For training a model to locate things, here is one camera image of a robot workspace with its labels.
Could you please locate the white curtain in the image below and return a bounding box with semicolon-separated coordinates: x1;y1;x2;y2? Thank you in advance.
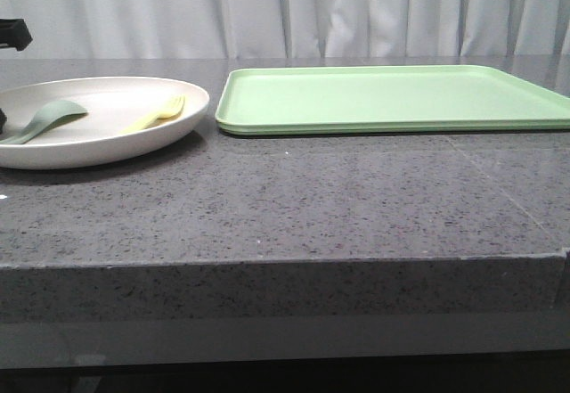
1;0;569;59

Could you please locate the yellow plastic fork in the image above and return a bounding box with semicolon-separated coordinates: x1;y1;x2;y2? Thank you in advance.
120;95;186;135

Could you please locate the light green tray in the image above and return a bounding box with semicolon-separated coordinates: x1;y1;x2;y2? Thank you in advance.
216;65;569;135

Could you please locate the white round plate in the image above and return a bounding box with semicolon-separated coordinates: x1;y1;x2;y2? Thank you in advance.
1;77;209;169

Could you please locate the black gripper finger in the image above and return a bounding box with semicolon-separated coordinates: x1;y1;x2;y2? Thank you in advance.
0;19;33;52
0;110;6;131

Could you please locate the sage green spoon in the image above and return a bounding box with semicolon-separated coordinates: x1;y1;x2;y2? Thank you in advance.
1;101;88;144

